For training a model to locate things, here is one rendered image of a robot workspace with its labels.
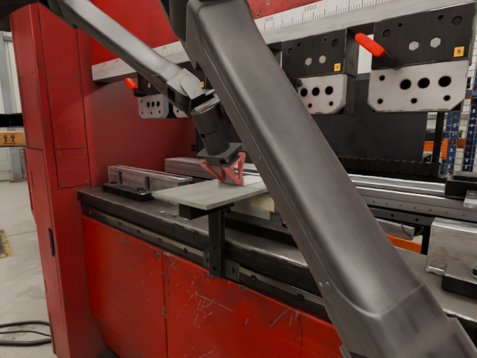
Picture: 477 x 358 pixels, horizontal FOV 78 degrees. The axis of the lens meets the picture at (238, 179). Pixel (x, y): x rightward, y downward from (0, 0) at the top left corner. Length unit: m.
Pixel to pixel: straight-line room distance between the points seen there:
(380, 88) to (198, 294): 0.68
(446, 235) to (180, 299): 0.70
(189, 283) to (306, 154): 0.73
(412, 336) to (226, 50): 0.25
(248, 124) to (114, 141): 1.29
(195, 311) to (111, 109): 0.98
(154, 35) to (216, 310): 0.87
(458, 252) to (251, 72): 0.52
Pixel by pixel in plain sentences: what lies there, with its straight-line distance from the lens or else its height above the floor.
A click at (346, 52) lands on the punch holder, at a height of 1.29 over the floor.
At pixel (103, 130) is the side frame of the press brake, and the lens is 1.48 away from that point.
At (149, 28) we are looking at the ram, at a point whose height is 1.47.
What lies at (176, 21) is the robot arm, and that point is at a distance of 0.35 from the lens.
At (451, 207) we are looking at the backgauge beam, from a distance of 0.91.
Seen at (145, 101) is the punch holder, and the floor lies 1.23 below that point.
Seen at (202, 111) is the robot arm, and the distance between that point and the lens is 0.65.
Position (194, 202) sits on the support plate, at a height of 1.00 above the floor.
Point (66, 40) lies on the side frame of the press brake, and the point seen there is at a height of 1.49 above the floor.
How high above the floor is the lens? 1.15
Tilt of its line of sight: 10 degrees down
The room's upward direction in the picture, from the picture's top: straight up
